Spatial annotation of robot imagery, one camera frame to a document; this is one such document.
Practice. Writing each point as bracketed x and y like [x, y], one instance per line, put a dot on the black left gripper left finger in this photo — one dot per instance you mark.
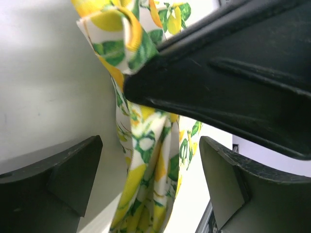
[51, 195]

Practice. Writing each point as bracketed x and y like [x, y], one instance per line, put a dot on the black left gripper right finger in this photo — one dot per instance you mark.
[249, 197]

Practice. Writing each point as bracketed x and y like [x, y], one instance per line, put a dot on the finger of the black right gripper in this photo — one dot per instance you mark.
[254, 83]
[233, 17]

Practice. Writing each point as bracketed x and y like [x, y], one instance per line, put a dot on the lemon print skirt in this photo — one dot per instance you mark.
[158, 146]

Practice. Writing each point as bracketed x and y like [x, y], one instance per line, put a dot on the aluminium extrusion rail frame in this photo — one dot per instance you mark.
[207, 223]

